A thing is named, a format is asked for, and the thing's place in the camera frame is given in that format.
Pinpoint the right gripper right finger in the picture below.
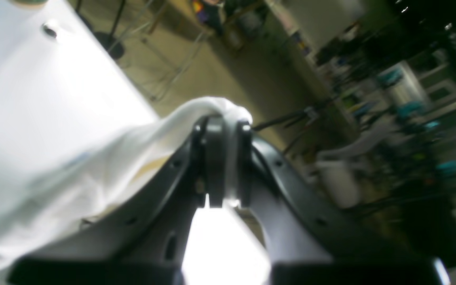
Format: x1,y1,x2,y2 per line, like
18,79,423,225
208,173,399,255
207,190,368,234
226,120,450,285

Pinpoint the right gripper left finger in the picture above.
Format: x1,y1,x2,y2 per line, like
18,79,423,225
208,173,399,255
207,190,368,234
8,116,226,285

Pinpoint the white printed T-shirt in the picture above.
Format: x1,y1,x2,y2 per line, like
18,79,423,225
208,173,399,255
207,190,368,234
0,97,253,270

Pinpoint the right silver table grommet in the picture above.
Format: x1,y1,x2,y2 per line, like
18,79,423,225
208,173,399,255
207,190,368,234
41,23,58,40

